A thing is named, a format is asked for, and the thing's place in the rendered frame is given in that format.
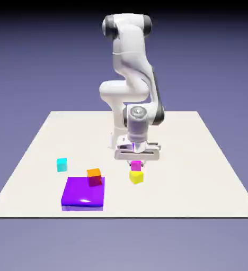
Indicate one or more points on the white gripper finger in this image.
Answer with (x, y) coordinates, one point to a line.
(143, 163)
(129, 163)

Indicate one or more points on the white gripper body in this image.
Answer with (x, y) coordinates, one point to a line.
(124, 155)

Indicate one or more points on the small magenta cube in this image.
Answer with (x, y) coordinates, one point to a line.
(136, 165)

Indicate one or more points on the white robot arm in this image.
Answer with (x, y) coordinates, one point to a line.
(132, 63)

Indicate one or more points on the small yellow cube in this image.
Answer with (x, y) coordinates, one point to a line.
(136, 177)

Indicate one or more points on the small orange cube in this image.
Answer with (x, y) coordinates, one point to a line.
(94, 176)

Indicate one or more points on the small cyan cube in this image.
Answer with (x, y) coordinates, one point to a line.
(61, 164)

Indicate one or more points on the large purple box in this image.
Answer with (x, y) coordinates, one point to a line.
(81, 194)

